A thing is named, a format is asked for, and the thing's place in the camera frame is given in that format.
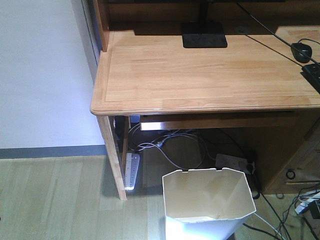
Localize black keyboard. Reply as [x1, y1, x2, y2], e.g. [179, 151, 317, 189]
[301, 63, 320, 93]

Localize black computer mouse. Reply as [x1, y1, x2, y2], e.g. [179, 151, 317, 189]
[290, 42, 313, 64]

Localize white power strip floor right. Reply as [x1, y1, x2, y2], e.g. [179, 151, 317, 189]
[295, 190, 320, 215]

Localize black monitor stand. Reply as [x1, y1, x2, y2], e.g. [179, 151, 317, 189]
[180, 0, 228, 49]

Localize wooden desk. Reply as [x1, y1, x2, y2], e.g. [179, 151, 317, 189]
[90, 0, 320, 200]

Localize white plastic trash bin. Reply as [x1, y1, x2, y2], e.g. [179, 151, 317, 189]
[162, 168, 256, 240]

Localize white power strip right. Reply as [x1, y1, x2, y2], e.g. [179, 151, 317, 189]
[215, 153, 256, 175]

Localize white power strip left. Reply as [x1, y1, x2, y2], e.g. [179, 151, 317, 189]
[124, 152, 140, 191]

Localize white power strip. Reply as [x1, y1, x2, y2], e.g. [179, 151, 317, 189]
[215, 153, 256, 175]
[124, 152, 140, 191]

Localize grey cable under desk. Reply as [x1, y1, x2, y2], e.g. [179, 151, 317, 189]
[128, 123, 217, 170]

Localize black monitor cable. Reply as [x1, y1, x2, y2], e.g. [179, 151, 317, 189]
[234, 1, 320, 66]

